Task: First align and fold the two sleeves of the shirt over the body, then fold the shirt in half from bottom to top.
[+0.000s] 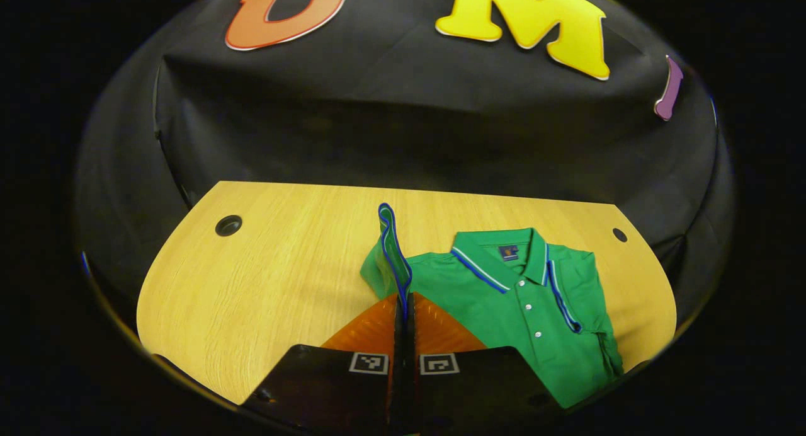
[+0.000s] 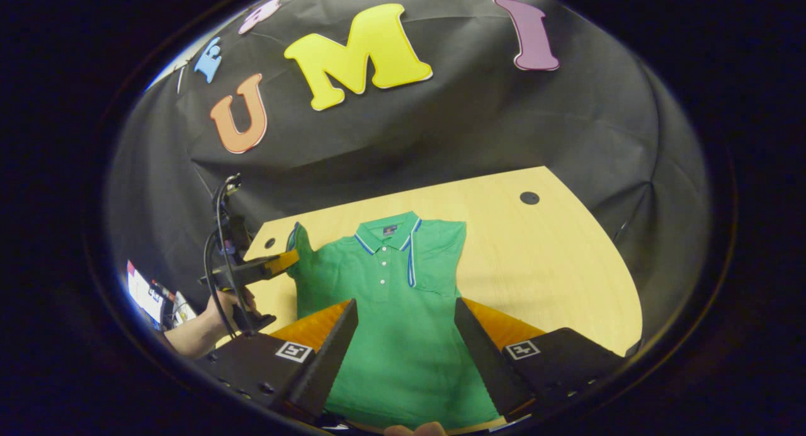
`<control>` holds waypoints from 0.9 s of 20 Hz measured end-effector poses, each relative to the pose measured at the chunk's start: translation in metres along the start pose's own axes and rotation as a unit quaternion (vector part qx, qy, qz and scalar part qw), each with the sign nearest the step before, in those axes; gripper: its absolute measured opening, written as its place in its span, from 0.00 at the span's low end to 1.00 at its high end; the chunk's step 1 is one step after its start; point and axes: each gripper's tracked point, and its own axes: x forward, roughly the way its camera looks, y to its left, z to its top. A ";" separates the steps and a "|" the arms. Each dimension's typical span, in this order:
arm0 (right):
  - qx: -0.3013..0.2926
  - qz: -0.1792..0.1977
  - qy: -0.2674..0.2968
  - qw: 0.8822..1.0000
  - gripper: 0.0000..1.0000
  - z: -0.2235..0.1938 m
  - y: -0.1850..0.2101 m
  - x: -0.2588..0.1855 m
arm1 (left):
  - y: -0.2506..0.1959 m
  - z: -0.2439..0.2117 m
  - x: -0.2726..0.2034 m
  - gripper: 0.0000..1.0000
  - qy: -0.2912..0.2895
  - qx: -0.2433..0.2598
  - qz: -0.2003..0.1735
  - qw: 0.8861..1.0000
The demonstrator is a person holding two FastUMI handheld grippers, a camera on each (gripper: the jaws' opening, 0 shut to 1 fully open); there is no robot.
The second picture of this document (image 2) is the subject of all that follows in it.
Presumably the lit computer screen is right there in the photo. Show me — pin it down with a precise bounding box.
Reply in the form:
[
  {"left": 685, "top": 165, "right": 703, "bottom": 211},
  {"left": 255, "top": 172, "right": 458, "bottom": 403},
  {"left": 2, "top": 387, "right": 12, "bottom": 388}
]
[{"left": 126, "top": 260, "right": 166, "bottom": 326}]

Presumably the white equipment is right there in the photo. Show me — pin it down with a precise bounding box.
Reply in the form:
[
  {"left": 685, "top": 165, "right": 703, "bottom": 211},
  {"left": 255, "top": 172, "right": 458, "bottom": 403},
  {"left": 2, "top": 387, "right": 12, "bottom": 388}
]
[{"left": 152, "top": 280, "right": 197, "bottom": 328}]

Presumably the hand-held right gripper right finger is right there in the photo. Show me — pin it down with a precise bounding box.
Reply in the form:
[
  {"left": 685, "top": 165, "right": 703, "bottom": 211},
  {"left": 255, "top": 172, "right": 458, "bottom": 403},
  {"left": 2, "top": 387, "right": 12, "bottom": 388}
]
[{"left": 453, "top": 296, "right": 630, "bottom": 420}]

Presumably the black backdrop cloth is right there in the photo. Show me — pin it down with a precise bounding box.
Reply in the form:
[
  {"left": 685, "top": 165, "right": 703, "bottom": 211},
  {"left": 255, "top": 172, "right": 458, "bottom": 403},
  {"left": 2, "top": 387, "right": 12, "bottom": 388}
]
[{"left": 104, "top": 0, "right": 712, "bottom": 361}]

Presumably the green T-shirt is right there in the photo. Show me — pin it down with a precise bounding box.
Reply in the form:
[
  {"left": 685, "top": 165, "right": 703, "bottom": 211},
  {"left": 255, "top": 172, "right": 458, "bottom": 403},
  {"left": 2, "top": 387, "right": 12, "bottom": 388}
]
[{"left": 287, "top": 211, "right": 506, "bottom": 432}]

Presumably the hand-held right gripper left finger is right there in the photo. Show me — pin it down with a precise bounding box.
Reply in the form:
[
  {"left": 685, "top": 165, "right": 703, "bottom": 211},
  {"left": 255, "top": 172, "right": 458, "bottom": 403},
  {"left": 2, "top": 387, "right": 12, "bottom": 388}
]
[{"left": 193, "top": 298, "right": 360, "bottom": 424}]

